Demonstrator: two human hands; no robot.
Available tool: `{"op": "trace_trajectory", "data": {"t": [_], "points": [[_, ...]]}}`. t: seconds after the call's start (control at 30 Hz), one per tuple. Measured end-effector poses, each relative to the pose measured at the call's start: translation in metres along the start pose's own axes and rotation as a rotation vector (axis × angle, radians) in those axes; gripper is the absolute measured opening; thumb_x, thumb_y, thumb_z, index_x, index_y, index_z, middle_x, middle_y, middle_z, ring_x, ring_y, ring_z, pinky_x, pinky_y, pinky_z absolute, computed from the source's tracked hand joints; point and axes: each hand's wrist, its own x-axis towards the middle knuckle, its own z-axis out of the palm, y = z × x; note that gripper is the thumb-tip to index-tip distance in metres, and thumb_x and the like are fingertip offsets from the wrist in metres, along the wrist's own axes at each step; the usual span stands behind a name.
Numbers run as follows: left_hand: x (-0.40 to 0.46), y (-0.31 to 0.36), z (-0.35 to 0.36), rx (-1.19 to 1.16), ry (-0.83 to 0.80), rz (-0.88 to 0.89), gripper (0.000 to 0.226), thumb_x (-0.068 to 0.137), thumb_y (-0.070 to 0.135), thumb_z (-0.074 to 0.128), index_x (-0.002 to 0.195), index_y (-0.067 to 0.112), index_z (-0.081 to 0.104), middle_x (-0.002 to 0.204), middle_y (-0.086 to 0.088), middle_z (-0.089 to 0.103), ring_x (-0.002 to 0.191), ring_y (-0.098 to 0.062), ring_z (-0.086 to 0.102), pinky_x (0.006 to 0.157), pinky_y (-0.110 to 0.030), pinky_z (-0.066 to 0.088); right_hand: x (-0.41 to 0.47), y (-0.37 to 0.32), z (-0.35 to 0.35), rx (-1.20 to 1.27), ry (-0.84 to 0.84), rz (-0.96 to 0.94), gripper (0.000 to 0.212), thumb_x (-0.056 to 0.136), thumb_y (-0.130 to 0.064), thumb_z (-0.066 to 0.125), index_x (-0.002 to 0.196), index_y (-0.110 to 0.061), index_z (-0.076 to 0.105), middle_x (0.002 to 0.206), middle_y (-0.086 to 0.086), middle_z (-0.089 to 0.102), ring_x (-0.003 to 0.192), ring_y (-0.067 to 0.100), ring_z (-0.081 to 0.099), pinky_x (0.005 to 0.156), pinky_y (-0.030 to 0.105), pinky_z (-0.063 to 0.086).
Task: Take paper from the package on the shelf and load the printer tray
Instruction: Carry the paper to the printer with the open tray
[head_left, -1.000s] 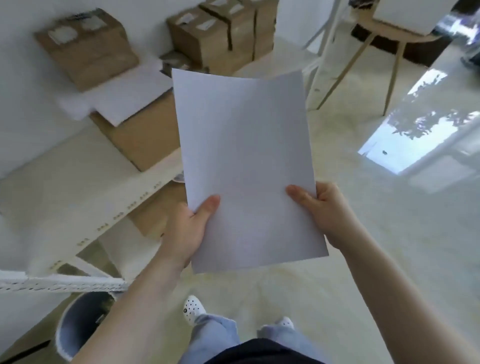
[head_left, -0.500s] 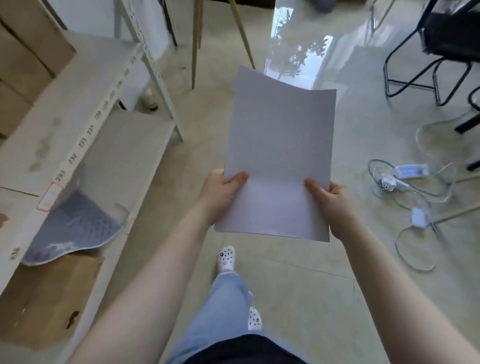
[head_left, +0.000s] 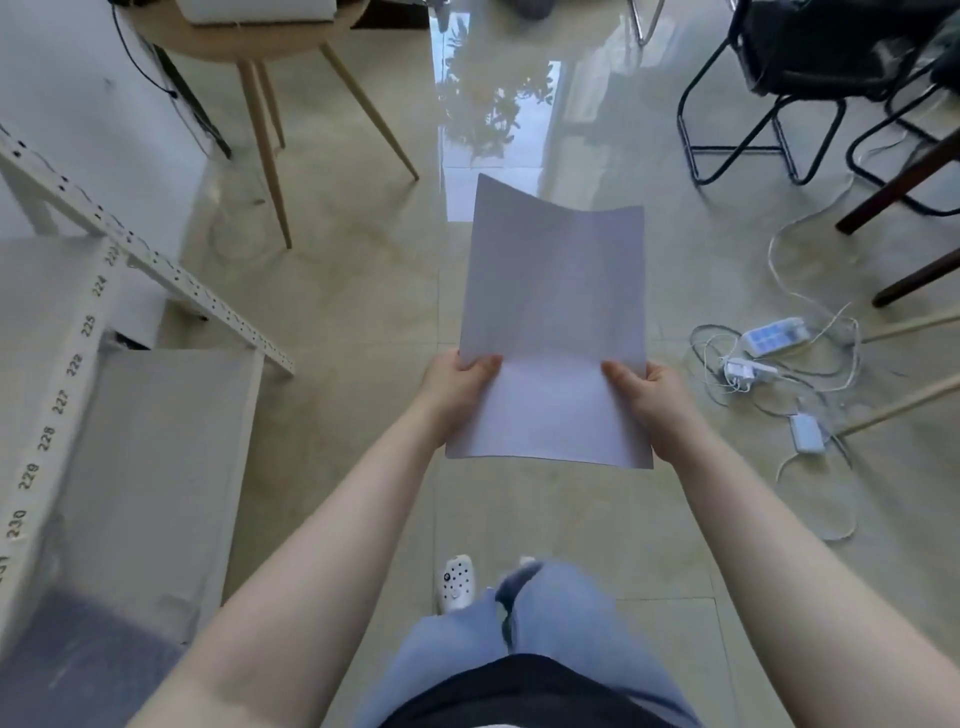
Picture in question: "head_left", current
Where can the person's right hand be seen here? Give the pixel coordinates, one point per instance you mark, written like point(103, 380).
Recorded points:
point(660, 409)

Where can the person's left hand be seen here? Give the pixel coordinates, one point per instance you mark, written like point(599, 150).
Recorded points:
point(450, 390)

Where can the person's right thumb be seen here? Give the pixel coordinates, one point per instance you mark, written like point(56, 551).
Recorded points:
point(621, 376)

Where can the person's left thumb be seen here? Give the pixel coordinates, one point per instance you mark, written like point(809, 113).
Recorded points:
point(480, 368)

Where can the white paper sheet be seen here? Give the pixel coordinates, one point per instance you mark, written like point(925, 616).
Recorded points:
point(555, 322)

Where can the person's left forearm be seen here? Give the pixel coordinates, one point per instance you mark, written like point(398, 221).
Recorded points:
point(300, 570)

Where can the person's right forearm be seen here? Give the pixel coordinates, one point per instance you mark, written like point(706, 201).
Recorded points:
point(802, 585)

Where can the white charger adapter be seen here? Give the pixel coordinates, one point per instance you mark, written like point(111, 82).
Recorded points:
point(744, 370)

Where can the white power strip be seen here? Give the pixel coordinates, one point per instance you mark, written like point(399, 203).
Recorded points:
point(775, 337)

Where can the white power brick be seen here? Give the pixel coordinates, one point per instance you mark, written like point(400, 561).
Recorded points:
point(806, 433)

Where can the white clog shoe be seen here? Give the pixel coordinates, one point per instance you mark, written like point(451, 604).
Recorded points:
point(455, 582)

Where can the blue jeans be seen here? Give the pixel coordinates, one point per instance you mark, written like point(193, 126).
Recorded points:
point(540, 637)

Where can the light wooden leg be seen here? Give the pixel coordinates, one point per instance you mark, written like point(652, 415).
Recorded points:
point(911, 325)
point(900, 406)

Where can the dark brown wooden leg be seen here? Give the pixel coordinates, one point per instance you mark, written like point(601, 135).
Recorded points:
point(916, 278)
point(900, 184)

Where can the black shirt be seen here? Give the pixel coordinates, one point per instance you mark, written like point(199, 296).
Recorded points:
point(532, 694)

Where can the round wooden table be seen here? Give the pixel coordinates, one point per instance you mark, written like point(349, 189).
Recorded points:
point(285, 82)

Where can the chrome chair leg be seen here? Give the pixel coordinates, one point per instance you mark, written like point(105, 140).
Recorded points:
point(646, 19)

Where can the black metal chair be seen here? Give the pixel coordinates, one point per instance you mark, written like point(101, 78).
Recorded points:
point(817, 67)

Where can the white metal shelf rack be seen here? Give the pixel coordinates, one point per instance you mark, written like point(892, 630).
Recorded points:
point(97, 390)

